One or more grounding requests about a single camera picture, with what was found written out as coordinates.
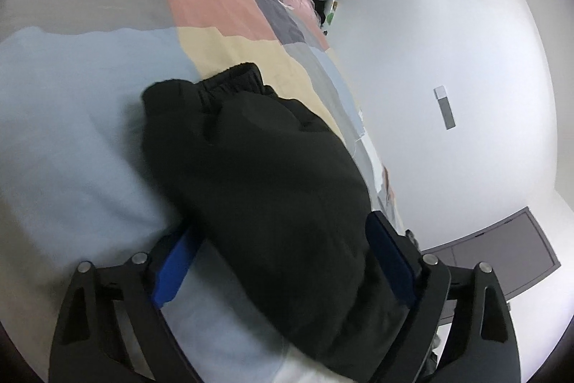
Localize black pants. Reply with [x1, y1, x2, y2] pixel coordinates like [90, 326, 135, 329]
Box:
[141, 62, 420, 383]

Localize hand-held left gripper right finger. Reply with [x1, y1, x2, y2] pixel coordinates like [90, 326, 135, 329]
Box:
[365, 210, 521, 383]

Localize grey door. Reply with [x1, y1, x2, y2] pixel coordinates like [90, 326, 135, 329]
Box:
[419, 206, 561, 350]

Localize grey wall switch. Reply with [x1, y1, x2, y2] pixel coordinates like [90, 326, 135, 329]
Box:
[433, 85, 457, 130]

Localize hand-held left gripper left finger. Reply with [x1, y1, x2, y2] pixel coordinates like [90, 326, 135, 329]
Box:
[48, 220, 208, 383]

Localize pastel patchwork bed sheet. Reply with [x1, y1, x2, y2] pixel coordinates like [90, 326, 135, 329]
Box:
[0, 0, 406, 383]

